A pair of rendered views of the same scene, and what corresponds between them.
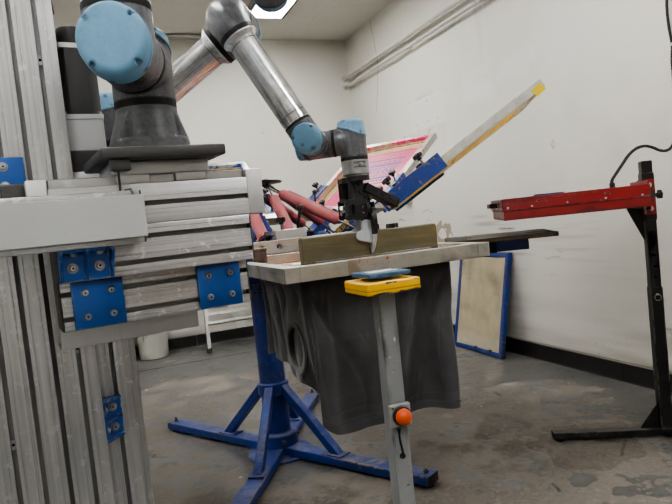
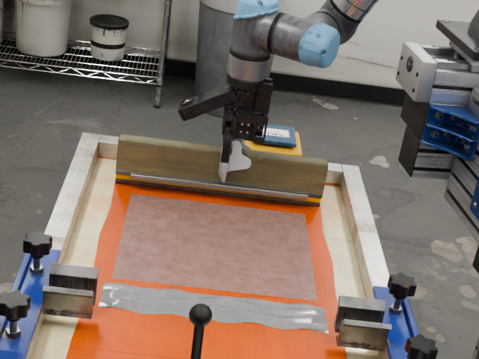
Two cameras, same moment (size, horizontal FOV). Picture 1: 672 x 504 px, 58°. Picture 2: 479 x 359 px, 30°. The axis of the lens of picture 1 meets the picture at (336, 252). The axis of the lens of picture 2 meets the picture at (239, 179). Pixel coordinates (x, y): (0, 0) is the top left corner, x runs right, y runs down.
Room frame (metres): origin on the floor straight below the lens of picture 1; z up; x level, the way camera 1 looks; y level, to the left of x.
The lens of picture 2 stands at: (3.18, 0.39, 1.77)
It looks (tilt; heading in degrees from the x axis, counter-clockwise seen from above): 26 degrees down; 197
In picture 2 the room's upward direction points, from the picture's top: 9 degrees clockwise
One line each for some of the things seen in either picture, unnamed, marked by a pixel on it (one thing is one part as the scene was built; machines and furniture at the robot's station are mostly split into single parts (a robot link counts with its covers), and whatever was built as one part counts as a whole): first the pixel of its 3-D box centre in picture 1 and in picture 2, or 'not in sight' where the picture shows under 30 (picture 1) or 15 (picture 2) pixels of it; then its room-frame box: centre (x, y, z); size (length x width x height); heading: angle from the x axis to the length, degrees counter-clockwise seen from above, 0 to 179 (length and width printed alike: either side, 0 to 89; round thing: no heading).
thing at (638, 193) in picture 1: (567, 202); not in sight; (2.69, -1.03, 1.06); 0.61 x 0.46 x 0.12; 81
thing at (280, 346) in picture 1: (294, 327); not in sight; (1.81, 0.15, 0.79); 0.46 x 0.09 x 0.33; 21
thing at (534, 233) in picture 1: (400, 253); not in sight; (2.81, -0.29, 0.91); 1.34 x 0.40 x 0.08; 81
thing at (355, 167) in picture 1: (355, 168); (247, 65); (1.68, -0.08, 1.23); 0.08 x 0.08 x 0.05
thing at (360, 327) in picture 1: (386, 346); not in sight; (1.65, -0.11, 0.74); 0.45 x 0.03 x 0.43; 111
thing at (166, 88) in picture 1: (140, 66); not in sight; (1.19, 0.34, 1.42); 0.13 x 0.12 x 0.14; 4
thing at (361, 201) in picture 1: (356, 198); (245, 107); (1.68, -0.07, 1.15); 0.09 x 0.08 x 0.12; 111
